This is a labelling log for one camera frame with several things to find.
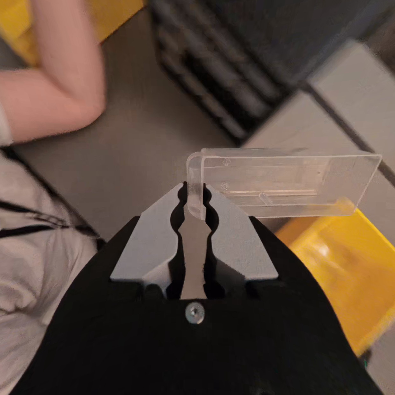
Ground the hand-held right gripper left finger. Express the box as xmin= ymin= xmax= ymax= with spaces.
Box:
xmin=110 ymin=182 xmax=187 ymax=297

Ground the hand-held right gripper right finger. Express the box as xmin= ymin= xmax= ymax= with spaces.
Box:
xmin=204 ymin=184 xmax=279 ymax=297

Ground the clear plastic drawer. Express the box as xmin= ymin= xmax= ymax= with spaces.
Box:
xmin=186 ymin=148 xmax=383 ymax=220

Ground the yellow plastic bin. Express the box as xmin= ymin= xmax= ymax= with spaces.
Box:
xmin=275 ymin=210 xmax=395 ymax=358
xmin=0 ymin=0 xmax=145 ymax=67

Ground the black drawer cabinet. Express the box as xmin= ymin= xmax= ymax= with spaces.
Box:
xmin=148 ymin=0 xmax=395 ymax=145

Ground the person's left forearm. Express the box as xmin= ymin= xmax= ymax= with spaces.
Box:
xmin=0 ymin=0 xmax=107 ymax=145

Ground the black lanyard strap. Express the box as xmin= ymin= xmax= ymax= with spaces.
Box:
xmin=0 ymin=200 xmax=100 ymax=240

